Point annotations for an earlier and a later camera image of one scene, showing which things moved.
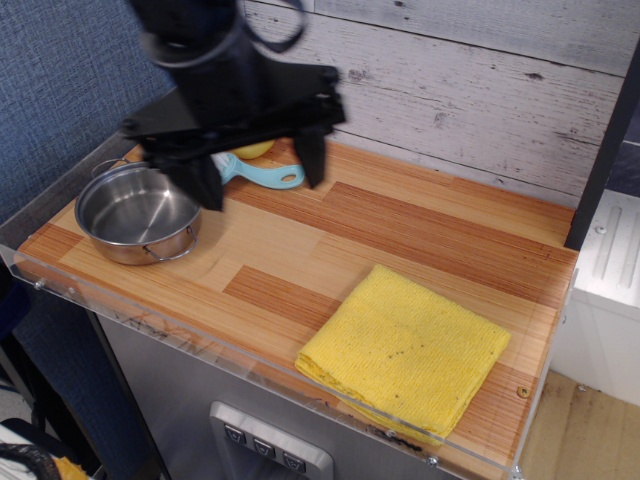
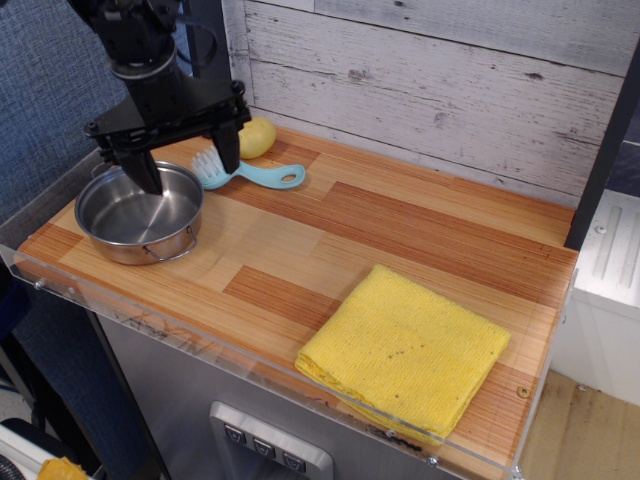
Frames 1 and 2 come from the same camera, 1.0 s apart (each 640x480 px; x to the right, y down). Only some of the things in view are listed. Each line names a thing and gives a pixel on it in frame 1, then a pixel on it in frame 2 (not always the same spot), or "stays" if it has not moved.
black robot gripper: x=224 y=95 -> x=164 y=106
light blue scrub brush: x=229 y=168 stays
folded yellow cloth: x=405 y=353 stays
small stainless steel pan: x=130 y=214 stays
